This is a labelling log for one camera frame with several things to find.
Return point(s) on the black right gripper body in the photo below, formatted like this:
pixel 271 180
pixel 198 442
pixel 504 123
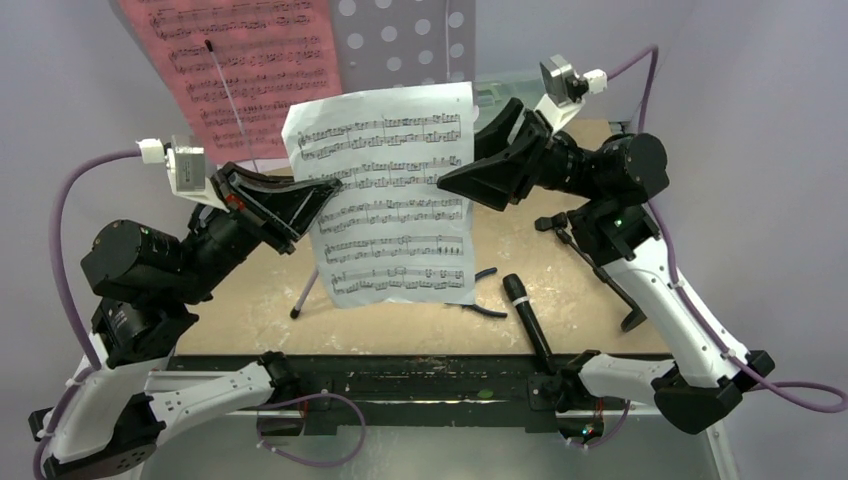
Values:
pixel 530 145

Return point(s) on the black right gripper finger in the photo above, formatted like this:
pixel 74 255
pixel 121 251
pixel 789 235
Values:
pixel 507 175
pixel 493 139

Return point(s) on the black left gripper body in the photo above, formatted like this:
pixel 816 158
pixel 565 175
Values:
pixel 219 244

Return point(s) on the white sheet music page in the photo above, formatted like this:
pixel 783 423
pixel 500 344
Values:
pixel 391 234

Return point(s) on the white perforated music stand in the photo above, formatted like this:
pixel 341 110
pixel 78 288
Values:
pixel 385 44

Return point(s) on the pink sheet music page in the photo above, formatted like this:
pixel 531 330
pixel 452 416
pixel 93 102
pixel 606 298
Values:
pixel 234 68

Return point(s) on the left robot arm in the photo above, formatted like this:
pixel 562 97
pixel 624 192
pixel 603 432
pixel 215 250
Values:
pixel 147 282

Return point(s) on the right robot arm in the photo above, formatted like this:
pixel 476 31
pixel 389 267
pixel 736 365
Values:
pixel 708 371

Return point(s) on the clear green storage box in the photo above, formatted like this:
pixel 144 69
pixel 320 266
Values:
pixel 492 94

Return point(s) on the black clarinet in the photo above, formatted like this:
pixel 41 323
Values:
pixel 517 294

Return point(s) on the black round disc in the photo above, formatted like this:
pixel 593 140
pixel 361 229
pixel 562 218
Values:
pixel 558 224

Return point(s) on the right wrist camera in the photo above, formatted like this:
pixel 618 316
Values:
pixel 570 86

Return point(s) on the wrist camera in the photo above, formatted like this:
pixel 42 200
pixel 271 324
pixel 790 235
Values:
pixel 570 86
pixel 186 167

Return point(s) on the blue handled pliers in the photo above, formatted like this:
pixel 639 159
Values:
pixel 479 306

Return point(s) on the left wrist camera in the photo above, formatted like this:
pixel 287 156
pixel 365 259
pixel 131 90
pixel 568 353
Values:
pixel 186 167

